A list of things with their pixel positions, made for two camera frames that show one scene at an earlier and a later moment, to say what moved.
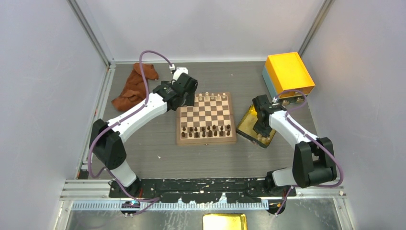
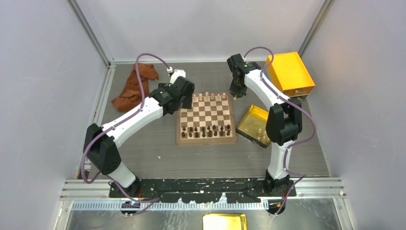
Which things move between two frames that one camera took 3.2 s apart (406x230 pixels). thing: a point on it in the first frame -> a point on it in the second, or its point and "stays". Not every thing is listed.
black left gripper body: x=189 y=101 stays
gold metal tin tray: x=245 y=129 stays
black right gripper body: x=262 y=128 -> x=237 y=89
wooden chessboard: x=211 y=120 stays
